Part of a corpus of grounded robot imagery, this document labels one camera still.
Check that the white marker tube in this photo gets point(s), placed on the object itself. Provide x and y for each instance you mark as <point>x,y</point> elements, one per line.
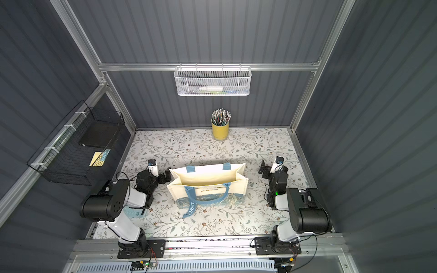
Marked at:
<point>211,88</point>

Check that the cream and blue canvas tote bag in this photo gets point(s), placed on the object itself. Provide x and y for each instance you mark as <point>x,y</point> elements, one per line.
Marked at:
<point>217,184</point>

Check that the black wire wall basket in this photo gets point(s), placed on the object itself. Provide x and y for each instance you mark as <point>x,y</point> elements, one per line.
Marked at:
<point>62,160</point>

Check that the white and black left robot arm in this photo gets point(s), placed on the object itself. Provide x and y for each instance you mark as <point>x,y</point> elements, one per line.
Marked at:
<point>106,202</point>

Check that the yellow pencil cup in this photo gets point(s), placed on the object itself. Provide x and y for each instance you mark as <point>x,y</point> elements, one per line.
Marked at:
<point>220,133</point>

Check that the white slotted cable duct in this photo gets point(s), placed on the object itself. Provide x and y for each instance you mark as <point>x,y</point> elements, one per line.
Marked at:
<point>185,266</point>

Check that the black notebook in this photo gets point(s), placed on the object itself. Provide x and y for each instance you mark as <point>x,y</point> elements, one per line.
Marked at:
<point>100,135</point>

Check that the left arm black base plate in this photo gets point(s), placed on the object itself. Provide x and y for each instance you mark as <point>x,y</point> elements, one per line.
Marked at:
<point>142,249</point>

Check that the teal calculator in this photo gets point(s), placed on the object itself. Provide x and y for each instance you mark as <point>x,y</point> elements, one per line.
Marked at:
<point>134,212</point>

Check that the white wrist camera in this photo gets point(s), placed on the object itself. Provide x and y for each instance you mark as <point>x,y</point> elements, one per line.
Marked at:
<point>152,167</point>
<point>277,165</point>

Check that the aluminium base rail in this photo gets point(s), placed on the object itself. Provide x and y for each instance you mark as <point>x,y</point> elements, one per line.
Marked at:
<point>211,247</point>

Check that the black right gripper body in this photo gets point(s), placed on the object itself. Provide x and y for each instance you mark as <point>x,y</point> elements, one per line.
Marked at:
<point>267,170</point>

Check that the white wire mesh basket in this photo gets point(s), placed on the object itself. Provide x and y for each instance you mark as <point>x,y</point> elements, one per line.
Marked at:
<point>235,82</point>

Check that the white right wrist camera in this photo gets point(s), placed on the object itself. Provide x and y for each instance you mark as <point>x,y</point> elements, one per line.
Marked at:
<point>277,165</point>

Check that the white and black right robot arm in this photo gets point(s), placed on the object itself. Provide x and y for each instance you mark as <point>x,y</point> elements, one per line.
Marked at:
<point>307,214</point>

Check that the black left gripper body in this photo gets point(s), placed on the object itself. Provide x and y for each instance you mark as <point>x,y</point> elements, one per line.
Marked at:
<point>162,176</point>

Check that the yellow sticky note pad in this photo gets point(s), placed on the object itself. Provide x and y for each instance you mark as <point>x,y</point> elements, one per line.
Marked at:
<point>99,158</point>

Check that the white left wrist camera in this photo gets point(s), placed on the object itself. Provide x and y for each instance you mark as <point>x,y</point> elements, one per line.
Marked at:
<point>152,167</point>

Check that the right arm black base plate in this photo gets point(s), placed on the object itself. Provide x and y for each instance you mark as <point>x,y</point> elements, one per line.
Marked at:
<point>267,246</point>

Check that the small green circuit board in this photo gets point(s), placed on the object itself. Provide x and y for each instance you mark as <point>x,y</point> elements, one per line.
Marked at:
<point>140,265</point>

